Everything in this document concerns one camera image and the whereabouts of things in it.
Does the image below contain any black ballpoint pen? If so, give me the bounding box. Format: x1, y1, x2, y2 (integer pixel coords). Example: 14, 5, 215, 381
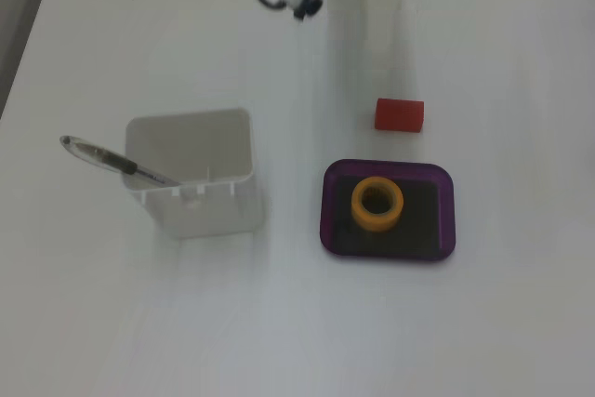
58, 134, 185, 187

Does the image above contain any white square pen holder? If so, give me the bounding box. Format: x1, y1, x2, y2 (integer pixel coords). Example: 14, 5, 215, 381
123, 107, 262, 239

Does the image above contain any yellow tape roll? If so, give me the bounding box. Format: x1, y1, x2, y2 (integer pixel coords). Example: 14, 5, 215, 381
350, 176, 404, 233

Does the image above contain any red ribbed block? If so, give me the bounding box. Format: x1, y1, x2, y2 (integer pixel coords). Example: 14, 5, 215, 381
374, 98, 426, 133

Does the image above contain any purple metal tray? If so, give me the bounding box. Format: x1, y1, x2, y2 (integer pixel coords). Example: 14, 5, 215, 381
319, 158, 457, 262

